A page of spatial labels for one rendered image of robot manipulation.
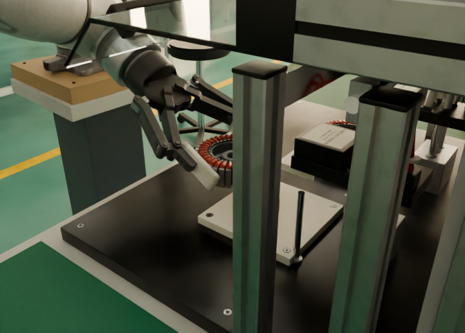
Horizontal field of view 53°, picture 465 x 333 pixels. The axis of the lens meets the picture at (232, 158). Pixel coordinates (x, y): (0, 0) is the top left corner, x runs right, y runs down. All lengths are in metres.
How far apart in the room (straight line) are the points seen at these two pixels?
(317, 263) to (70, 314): 0.30
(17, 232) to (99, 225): 1.45
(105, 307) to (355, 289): 0.31
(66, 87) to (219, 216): 0.64
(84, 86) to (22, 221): 1.09
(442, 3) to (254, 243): 0.24
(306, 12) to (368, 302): 0.21
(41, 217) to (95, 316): 1.62
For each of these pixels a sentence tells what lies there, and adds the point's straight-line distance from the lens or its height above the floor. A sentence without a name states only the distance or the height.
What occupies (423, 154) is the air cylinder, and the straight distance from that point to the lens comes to 0.78.
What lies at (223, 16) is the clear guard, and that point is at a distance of 0.47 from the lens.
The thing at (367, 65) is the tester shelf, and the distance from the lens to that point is 0.28.
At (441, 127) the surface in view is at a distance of 0.75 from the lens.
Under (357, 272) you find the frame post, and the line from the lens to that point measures 0.37.
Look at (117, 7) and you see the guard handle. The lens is 0.56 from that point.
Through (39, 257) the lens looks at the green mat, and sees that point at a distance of 0.68.
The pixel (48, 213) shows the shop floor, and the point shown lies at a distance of 2.19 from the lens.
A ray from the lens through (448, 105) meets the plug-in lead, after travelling 0.75.
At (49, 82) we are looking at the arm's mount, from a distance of 1.25.
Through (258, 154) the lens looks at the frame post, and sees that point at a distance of 0.36.
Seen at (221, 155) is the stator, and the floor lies 0.84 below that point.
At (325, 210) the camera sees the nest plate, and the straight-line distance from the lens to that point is 0.67.
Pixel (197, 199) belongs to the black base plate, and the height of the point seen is 0.77.
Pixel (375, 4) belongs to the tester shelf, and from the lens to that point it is 0.27.
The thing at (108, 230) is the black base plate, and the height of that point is 0.77.
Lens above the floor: 1.15
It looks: 28 degrees down
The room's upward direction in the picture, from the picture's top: straight up
